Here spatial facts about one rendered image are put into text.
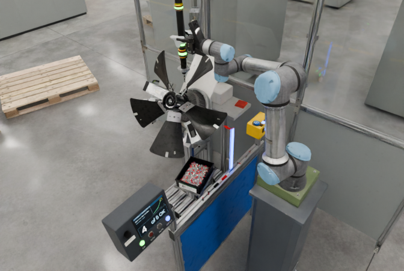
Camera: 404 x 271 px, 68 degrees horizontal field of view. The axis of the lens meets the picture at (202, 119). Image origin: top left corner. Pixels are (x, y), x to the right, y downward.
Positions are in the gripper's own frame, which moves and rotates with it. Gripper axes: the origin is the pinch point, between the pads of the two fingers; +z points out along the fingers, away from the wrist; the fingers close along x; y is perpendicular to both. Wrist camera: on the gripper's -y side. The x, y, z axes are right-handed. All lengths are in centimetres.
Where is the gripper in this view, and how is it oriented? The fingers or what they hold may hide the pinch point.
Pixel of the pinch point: (177, 33)
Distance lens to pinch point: 166.5
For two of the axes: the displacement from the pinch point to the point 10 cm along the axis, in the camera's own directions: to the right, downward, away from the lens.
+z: -7.6, -3.8, 5.2
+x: 6.5, -4.9, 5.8
